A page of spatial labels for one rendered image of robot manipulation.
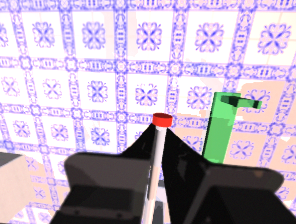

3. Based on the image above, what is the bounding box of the white pin with red cap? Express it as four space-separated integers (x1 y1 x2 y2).
143 113 173 224

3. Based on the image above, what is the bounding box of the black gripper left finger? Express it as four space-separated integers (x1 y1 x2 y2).
63 123 156 224

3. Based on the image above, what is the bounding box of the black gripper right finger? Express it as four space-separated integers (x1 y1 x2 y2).
161 127 284 224

